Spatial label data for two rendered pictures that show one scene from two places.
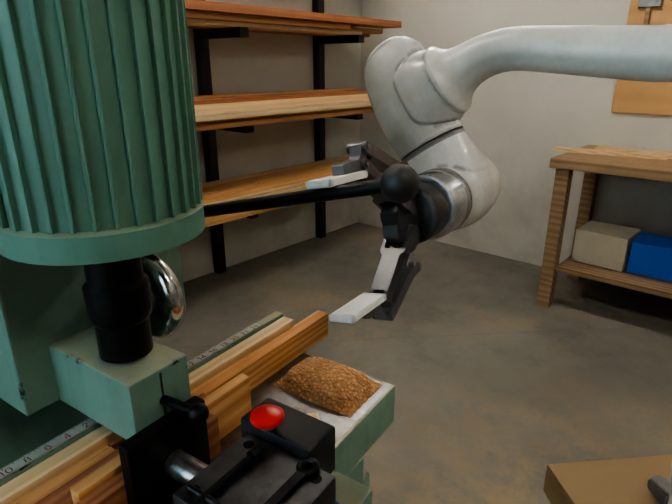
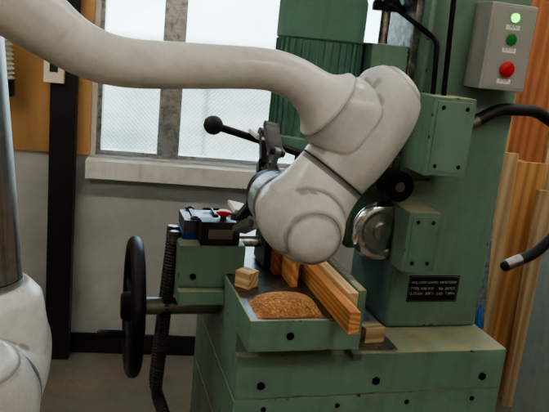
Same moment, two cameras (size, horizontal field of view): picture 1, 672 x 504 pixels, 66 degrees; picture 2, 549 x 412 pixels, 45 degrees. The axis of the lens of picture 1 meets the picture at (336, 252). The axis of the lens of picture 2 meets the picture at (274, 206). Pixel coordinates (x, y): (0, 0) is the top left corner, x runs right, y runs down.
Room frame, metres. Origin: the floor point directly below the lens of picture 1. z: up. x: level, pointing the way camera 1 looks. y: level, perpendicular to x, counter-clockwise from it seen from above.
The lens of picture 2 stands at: (1.30, -0.89, 1.36)
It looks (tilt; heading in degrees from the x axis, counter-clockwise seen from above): 14 degrees down; 130
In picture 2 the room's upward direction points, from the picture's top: 6 degrees clockwise
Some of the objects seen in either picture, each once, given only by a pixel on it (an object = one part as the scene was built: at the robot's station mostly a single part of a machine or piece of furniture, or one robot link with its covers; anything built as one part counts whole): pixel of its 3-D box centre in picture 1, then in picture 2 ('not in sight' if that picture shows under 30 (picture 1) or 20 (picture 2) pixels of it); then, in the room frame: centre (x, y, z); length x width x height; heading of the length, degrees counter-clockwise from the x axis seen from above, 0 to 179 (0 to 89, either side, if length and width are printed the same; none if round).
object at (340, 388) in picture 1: (327, 376); (285, 301); (0.60, 0.01, 0.91); 0.12 x 0.09 x 0.03; 56
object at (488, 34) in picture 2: not in sight; (500, 47); (0.75, 0.40, 1.40); 0.10 x 0.06 x 0.16; 56
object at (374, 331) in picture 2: not in sight; (371, 332); (0.66, 0.23, 0.82); 0.04 x 0.03 x 0.03; 62
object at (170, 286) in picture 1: (149, 294); (380, 230); (0.63, 0.25, 1.02); 0.12 x 0.03 x 0.12; 56
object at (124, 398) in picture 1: (122, 382); not in sight; (0.47, 0.23, 0.99); 0.14 x 0.07 x 0.09; 56
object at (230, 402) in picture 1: (176, 445); (280, 255); (0.45, 0.17, 0.93); 0.22 x 0.01 x 0.06; 146
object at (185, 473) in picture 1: (189, 471); (250, 240); (0.39, 0.14, 0.95); 0.09 x 0.07 x 0.09; 146
